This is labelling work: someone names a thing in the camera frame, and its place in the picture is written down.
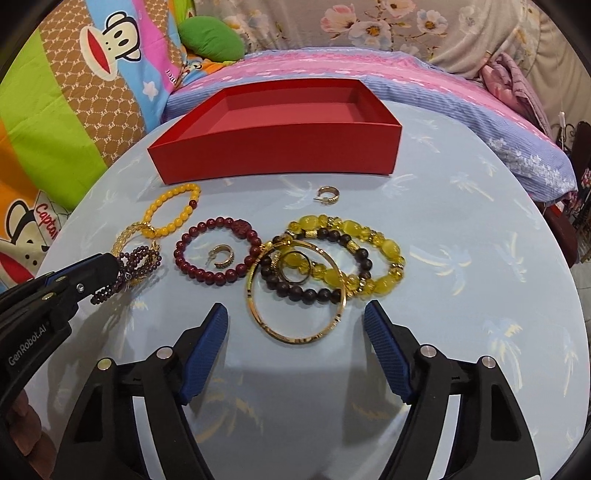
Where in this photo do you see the grey floral bedsheet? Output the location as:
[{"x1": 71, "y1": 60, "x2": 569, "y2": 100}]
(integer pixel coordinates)
[{"x1": 191, "y1": 0, "x2": 590, "y2": 127}]

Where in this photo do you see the large yellow stone bracelet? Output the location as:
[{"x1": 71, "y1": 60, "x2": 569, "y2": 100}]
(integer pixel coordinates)
[{"x1": 281, "y1": 214, "x2": 407, "y2": 299}]

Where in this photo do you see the gold hoop earring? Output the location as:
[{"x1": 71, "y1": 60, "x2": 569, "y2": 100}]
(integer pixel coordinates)
[
  {"x1": 314, "y1": 185, "x2": 341, "y2": 205},
  {"x1": 206, "y1": 244, "x2": 235, "y2": 269}
]

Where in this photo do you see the large thin gold bangle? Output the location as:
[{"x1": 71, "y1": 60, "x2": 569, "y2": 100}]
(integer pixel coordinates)
[{"x1": 245, "y1": 236, "x2": 348, "y2": 345}]

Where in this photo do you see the dark red bead bracelet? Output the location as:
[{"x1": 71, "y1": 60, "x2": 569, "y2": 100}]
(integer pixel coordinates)
[{"x1": 173, "y1": 216, "x2": 264, "y2": 287}]

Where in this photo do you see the black and gold bead bracelet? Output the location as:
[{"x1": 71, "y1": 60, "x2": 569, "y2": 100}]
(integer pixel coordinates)
[{"x1": 257, "y1": 227, "x2": 375, "y2": 304}]

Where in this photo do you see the pink purple folded cloth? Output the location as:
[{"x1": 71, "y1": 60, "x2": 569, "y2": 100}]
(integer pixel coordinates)
[{"x1": 480, "y1": 52, "x2": 552, "y2": 136}]

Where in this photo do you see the green cushion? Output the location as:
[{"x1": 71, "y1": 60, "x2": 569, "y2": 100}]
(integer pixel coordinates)
[{"x1": 178, "y1": 16, "x2": 245, "y2": 62}]

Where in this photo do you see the red cardboard box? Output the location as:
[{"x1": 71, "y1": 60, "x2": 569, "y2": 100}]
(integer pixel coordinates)
[{"x1": 148, "y1": 78, "x2": 402, "y2": 185}]

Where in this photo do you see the yellow bead bracelet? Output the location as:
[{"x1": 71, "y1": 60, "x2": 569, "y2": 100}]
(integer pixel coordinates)
[{"x1": 141, "y1": 182, "x2": 202, "y2": 239}]

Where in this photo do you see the cartoon monkey colourful blanket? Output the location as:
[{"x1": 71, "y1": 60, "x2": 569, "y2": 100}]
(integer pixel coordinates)
[{"x1": 0, "y1": 0, "x2": 223, "y2": 296}]

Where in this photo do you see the pink purple floral pillow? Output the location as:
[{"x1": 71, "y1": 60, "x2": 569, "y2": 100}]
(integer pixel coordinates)
[{"x1": 162, "y1": 47, "x2": 578, "y2": 203}]

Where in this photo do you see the dark purple bead bracelet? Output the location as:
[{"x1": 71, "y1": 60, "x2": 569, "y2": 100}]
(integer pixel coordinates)
[{"x1": 89, "y1": 244, "x2": 164, "y2": 306}]

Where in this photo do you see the small gold ring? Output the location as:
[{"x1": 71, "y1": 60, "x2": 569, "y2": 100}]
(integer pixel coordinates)
[{"x1": 276, "y1": 249, "x2": 315, "y2": 285}]

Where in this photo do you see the person's left hand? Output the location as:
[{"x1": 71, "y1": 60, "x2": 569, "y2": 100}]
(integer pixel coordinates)
[{"x1": 7, "y1": 390, "x2": 57, "y2": 479}]

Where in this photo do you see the gold leaf bangle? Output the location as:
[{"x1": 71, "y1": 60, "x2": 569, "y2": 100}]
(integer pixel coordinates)
[{"x1": 111, "y1": 222, "x2": 161, "y2": 287}]

